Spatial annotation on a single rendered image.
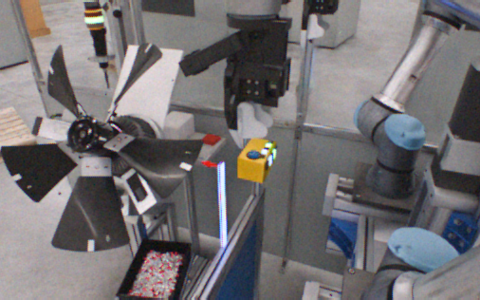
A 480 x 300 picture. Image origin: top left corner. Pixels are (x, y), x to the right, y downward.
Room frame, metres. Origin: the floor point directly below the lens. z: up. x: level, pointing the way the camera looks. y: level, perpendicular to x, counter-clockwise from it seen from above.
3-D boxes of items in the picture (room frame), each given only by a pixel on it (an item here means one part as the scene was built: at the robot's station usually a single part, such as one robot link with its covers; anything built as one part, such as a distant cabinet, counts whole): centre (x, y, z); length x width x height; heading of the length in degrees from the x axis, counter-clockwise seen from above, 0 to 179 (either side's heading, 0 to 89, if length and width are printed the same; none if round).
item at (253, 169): (1.04, -0.07, 1.02); 0.16 x 0.10 x 0.11; 159
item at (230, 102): (0.46, 0.01, 1.51); 0.05 x 0.02 x 0.09; 159
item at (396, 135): (0.88, -0.50, 1.20); 0.13 x 0.12 x 0.14; 13
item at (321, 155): (1.56, 0.11, 0.50); 2.59 x 0.03 x 0.91; 69
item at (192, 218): (1.45, 0.28, 0.42); 0.04 x 0.04 x 0.83; 69
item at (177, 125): (1.50, 0.34, 0.92); 0.17 x 0.16 x 0.11; 159
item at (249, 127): (0.46, -0.01, 1.47); 0.06 x 0.03 x 0.09; 69
